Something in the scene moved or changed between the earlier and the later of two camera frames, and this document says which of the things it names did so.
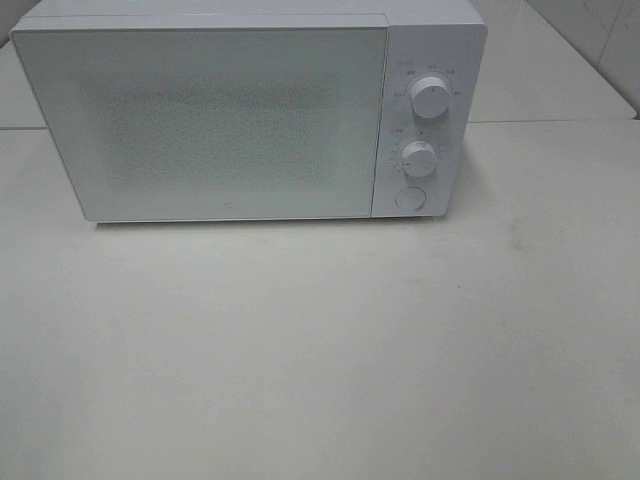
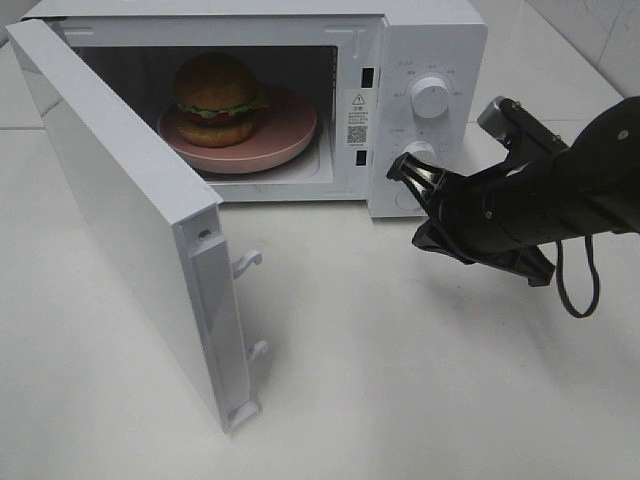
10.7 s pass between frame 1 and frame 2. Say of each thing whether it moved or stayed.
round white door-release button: stayed
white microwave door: moved
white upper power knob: stayed
